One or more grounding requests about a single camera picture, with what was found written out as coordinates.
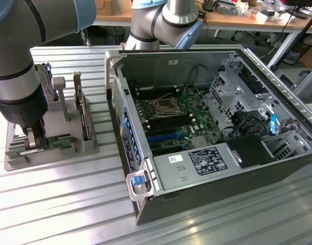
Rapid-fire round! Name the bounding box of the CPU socket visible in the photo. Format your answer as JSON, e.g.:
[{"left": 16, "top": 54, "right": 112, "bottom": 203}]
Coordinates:
[{"left": 151, "top": 97, "right": 179, "bottom": 118}]

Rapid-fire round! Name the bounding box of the blue cable clip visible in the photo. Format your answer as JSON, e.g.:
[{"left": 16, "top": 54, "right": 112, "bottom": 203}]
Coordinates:
[{"left": 270, "top": 114, "right": 278, "bottom": 135}]

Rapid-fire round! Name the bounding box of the green RAM stick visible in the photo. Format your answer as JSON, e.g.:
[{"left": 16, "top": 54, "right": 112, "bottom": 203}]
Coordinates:
[
  {"left": 5, "top": 149, "right": 48, "bottom": 158},
  {"left": 47, "top": 136, "right": 73, "bottom": 150}
]

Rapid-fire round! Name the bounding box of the graphics card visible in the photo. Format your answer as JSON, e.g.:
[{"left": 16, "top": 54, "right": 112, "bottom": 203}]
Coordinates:
[{"left": 73, "top": 71, "right": 93, "bottom": 142}]

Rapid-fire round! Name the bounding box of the silver hard disk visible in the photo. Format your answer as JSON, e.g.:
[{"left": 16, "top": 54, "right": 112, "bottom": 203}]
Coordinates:
[{"left": 34, "top": 62, "right": 60, "bottom": 103}]

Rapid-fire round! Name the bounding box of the grey power supply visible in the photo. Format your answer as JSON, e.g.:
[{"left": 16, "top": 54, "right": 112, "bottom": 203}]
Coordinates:
[{"left": 152, "top": 136, "right": 277, "bottom": 191}]

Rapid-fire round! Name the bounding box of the black open PC case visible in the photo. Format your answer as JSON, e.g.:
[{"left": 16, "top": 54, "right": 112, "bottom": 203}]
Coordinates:
[{"left": 104, "top": 48, "right": 312, "bottom": 226}]

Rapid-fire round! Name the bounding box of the green motherboard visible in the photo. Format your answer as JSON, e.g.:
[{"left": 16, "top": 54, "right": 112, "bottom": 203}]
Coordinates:
[{"left": 131, "top": 86, "right": 223, "bottom": 157}]

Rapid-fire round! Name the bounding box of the metal disk bay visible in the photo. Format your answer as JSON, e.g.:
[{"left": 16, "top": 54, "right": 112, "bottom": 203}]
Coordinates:
[{"left": 208, "top": 55, "right": 274, "bottom": 128}]

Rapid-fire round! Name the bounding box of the grey parts rack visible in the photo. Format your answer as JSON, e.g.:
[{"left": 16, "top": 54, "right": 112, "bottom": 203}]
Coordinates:
[{"left": 4, "top": 61, "right": 100, "bottom": 172}]

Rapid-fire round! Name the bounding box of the black wire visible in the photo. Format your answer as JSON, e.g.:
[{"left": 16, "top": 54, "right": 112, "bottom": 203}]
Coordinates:
[{"left": 189, "top": 64, "right": 215, "bottom": 88}]

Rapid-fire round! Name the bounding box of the black RAM slot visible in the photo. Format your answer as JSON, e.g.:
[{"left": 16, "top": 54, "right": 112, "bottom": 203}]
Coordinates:
[
  {"left": 145, "top": 112, "right": 195, "bottom": 136},
  {"left": 134, "top": 85, "right": 188, "bottom": 101}
]

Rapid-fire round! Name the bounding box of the blue expansion slot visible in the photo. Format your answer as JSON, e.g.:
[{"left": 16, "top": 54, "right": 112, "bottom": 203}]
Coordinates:
[{"left": 147, "top": 132, "right": 179, "bottom": 144}]

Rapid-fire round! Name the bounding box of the black waste bin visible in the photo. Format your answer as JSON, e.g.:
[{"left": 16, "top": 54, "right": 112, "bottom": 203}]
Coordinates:
[{"left": 107, "top": 25, "right": 127, "bottom": 46}]

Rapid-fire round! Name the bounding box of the black tripod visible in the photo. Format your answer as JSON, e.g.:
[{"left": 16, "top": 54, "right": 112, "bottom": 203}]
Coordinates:
[{"left": 269, "top": 10, "right": 312, "bottom": 74}]

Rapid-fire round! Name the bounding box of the wooden desk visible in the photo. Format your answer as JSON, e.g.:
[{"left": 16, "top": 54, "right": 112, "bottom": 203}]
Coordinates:
[{"left": 93, "top": 0, "right": 312, "bottom": 67}]

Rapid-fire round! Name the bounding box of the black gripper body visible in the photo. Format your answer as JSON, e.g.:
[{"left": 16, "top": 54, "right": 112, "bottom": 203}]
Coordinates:
[{"left": 0, "top": 85, "right": 50, "bottom": 129}]

